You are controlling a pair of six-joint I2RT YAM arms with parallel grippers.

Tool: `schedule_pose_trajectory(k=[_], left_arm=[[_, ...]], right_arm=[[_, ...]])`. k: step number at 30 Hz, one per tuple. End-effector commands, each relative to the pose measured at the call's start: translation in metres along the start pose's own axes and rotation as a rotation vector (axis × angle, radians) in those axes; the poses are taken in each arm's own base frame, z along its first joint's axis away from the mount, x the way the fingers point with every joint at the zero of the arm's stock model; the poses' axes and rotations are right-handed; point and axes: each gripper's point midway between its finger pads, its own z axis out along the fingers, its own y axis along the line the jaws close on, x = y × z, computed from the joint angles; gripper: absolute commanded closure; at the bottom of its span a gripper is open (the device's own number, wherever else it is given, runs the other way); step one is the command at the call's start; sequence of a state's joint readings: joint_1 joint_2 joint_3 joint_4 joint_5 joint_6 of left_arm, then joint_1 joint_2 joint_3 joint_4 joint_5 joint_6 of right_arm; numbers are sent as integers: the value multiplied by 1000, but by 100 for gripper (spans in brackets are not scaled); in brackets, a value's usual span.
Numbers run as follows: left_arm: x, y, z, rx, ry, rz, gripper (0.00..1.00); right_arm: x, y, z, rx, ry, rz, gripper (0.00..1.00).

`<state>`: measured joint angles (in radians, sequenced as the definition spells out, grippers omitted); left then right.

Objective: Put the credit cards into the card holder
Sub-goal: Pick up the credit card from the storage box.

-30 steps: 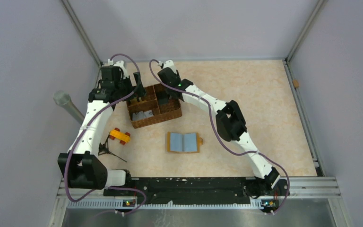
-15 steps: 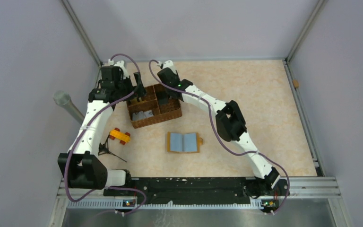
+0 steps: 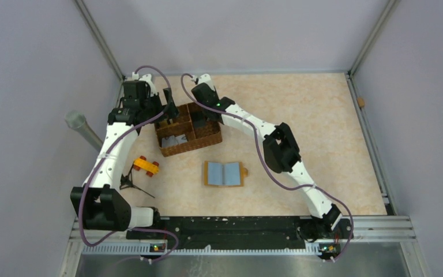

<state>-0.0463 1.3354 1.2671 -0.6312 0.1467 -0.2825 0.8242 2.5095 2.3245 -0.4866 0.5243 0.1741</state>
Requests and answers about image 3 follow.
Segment grey card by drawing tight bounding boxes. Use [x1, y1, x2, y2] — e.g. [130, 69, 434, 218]
[161, 134, 188, 148]
[190, 111, 207, 129]

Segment brown wicker divided basket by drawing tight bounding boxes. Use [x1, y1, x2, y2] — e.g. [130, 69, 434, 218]
[155, 102, 223, 157]

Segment orange leather card holder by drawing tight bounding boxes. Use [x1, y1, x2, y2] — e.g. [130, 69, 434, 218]
[203, 161, 249, 188]

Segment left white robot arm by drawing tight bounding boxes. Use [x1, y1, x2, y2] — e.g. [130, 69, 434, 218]
[70, 73, 174, 239]

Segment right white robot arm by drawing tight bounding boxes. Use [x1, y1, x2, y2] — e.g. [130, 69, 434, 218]
[183, 74, 343, 238]

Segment black microphone tripod stand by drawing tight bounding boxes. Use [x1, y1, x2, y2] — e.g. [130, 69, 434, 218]
[119, 165, 155, 199]

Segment silver microphone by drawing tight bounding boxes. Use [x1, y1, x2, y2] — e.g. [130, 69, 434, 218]
[64, 110, 103, 152]

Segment small wooden block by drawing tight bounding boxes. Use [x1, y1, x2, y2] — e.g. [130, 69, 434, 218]
[356, 96, 365, 108]

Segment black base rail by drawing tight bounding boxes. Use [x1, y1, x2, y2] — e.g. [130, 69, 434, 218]
[126, 216, 352, 250]

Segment white perforated cable tray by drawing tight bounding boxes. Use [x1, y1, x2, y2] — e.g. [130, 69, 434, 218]
[82, 242, 321, 256]

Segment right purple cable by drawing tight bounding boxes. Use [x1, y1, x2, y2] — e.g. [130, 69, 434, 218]
[180, 73, 355, 263]

